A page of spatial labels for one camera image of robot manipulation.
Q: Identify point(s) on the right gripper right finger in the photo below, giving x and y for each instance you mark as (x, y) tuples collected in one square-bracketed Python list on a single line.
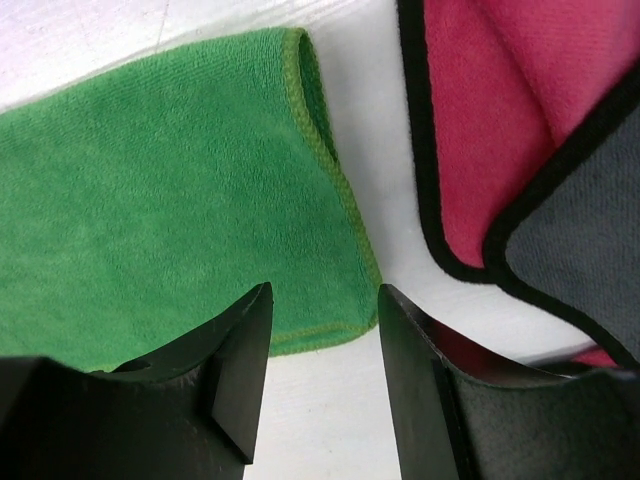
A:
[(462, 411)]

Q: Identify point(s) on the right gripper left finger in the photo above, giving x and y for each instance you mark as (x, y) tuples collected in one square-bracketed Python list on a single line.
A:
[(187, 410)]

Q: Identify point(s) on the green microfiber towel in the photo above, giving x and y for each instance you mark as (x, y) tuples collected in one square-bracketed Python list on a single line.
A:
[(142, 202)]

